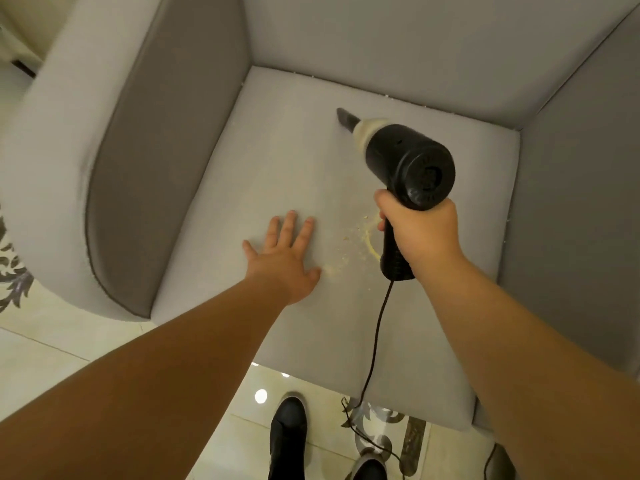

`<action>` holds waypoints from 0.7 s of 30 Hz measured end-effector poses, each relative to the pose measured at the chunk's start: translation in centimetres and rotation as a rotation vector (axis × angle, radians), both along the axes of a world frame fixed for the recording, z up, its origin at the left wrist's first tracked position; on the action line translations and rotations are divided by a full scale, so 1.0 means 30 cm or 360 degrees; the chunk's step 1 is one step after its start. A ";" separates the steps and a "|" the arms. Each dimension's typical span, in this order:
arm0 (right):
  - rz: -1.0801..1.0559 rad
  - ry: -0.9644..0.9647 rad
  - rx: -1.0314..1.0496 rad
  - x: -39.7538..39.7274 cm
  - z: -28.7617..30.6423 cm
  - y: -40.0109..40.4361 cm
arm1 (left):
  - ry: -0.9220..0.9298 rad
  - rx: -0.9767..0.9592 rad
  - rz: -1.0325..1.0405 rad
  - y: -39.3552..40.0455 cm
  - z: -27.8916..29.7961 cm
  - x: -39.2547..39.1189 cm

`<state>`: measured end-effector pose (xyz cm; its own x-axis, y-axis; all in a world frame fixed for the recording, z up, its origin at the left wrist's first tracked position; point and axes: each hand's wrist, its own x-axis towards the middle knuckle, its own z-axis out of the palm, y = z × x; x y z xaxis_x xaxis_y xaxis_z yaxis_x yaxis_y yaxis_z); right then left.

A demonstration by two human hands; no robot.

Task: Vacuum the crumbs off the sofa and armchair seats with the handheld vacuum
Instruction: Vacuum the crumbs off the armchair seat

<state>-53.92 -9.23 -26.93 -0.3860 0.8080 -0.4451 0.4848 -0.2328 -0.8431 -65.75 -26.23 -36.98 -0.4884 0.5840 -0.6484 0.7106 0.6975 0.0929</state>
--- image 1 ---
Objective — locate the person's left hand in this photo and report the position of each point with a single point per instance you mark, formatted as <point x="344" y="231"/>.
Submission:
<point x="281" y="267"/>

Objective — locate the person's right hand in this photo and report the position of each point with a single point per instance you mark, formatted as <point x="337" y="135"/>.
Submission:
<point x="425" y="234"/>

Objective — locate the person's left thumb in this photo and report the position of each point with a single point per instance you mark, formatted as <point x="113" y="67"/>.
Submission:
<point x="314" y="275"/>

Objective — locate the person's right thumb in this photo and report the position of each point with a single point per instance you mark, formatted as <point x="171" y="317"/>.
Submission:
<point x="384" y="202"/>

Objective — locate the person's left middle finger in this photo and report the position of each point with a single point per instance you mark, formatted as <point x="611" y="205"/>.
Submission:
<point x="288" y="227"/>

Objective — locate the person's left little finger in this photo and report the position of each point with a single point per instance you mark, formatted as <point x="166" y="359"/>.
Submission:
<point x="249" y="249"/>

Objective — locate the black handheld vacuum cleaner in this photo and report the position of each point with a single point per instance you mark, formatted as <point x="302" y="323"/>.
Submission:
<point x="400" y="154"/>

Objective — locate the person's left forearm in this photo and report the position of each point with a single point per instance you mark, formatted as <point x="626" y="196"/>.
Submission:
<point x="150" y="374"/>

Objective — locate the person's right forearm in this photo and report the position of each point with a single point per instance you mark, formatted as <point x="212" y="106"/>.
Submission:
<point x="520" y="364"/>

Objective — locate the scattered yellow crumbs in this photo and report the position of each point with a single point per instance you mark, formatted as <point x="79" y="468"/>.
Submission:
<point x="371" y="247"/>

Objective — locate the light grey seat cushion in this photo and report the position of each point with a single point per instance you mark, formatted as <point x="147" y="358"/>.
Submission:
<point x="280" y="159"/>

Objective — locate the grey upholstered armchair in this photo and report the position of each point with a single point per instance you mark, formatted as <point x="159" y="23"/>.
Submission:
<point x="150" y="144"/>

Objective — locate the person's black left shoe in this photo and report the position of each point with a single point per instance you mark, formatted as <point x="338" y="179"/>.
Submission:
<point x="288" y="434"/>

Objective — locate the person's black shoe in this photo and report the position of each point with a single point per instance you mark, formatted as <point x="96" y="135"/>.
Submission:
<point x="370" y="468"/>
<point x="288" y="434"/>

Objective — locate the person's black right shoe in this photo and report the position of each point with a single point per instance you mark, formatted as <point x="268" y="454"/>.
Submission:
<point x="370" y="468"/>

